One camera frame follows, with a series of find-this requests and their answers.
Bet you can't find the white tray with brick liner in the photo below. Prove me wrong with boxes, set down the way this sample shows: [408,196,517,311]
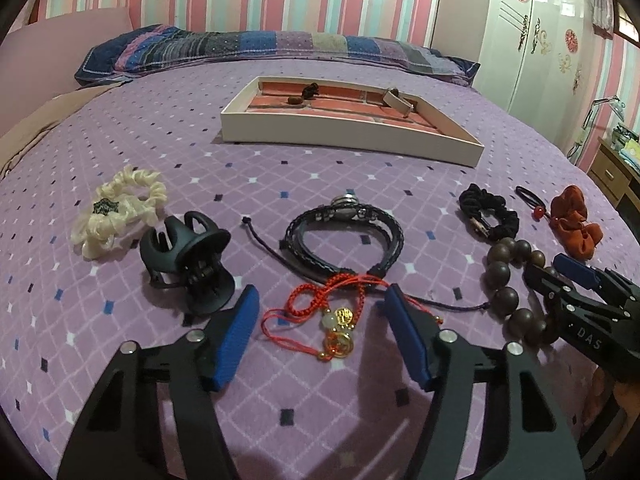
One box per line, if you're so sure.
[220,76,486,167]

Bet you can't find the brown wooden bead bracelet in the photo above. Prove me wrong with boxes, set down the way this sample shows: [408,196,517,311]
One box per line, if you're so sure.
[482,238,568,347]

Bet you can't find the pink headboard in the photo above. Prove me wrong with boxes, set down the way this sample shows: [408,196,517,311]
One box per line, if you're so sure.
[0,7,135,137]

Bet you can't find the wooden drawer cabinet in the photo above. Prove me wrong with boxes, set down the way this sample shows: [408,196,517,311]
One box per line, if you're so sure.
[586,137,640,213]

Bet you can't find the striped patchwork pillow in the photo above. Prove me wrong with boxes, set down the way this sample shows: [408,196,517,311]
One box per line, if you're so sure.
[74,24,482,88]

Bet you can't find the white wardrobe with floral decals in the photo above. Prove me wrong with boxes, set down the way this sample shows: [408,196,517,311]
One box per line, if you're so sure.
[472,0,618,117]

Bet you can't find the clutter on cabinet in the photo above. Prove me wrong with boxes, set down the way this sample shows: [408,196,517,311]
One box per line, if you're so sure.
[609,122,640,167]

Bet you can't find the cream scrunchie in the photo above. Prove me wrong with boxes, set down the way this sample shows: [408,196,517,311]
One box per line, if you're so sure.
[70,165,168,261]

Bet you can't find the black hair tie red bead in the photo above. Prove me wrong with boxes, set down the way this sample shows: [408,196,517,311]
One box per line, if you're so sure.
[515,185,557,224]

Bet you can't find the orange scrunchie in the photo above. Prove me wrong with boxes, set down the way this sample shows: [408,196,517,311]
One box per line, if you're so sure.
[549,185,607,262]

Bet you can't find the beige cloth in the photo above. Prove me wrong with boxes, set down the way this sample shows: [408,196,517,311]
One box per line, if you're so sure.
[0,84,118,177]

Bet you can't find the black scrunchie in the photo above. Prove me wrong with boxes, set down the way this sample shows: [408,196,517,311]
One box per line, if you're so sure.
[459,183,521,241]

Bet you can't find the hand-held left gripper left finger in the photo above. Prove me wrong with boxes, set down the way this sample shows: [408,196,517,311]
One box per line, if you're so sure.
[57,284,261,480]

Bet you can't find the black hair claw clip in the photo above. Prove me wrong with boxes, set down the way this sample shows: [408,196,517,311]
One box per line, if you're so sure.
[139,211,236,317]

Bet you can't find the purple diamond-pattern blanket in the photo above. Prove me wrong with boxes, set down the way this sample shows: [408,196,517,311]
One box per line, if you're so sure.
[0,57,640,480]

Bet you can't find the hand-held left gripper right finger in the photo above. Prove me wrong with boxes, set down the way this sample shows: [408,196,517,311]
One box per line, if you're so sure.
[381,283,586,480]

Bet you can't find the black braided leather bracelet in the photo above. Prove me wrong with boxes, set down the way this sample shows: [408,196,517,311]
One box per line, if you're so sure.
[240,192,493,312]

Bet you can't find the desk lamp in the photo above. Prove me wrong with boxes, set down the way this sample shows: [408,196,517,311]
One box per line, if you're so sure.
[566,94,627,162]

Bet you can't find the white strap bracelet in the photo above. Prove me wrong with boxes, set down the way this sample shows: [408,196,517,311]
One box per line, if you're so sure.
[381,87,417,119]

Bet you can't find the red cord bracelet gold charms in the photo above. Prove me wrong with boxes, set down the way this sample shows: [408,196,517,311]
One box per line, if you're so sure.
[262,272,444,364]

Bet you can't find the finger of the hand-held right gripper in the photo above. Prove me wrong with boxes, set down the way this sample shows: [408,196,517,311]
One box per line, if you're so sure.
[522,262,576,307]
[552,253,608,291]

